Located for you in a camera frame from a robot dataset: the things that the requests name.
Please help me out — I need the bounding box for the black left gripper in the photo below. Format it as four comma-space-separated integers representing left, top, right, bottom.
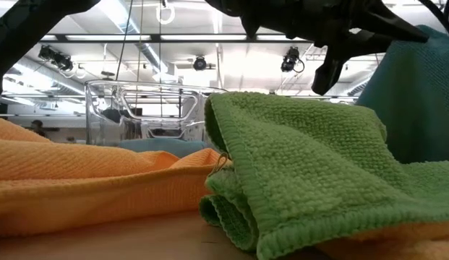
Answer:
204, 0, 429, 96

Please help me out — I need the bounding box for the blue microfiber towel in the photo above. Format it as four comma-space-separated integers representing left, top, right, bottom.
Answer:
117, 138, 210, 159
356, 25, 449, 164

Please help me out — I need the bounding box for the green microfiber towel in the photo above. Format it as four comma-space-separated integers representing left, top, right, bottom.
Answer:
199, 91, 449, 260

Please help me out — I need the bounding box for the orange microfiber towel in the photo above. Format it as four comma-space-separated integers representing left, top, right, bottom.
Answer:
0, 115, 232, 238
316, 220, 449, 260

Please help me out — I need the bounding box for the dark round ceiling fixture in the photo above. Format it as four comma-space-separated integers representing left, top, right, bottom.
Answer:
192, 56, 208, 72

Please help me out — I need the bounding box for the black monitor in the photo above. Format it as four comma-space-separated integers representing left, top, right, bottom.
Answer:
101, 107, 123, 124

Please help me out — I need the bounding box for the clear plastic bin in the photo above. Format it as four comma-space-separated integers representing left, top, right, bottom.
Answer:
85, 79, 228, 149

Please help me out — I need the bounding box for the black ceiling-hung equipment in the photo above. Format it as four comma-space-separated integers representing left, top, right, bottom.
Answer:
38, 45, 74, 72

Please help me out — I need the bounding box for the person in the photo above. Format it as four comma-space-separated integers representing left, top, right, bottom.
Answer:
30, 119, 48, 139

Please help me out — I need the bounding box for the black overhead camera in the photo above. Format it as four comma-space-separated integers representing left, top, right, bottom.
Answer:
281, 45, 305, 74

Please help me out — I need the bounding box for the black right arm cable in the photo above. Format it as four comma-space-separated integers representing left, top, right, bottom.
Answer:
417, 0, 449, 37

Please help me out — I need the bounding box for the white hanging ring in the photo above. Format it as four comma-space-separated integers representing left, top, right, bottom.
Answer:
155, 1, 176, 25

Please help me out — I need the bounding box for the thin hanging cable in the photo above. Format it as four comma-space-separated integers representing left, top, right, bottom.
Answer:
158, 0, 163, 118

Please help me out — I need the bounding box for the yellowish hanging cable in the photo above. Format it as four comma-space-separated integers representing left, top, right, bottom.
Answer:
135, 0, 145, 109

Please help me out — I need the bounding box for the dark hanging cable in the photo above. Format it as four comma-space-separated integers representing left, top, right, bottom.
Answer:
114, 0, 134, 82

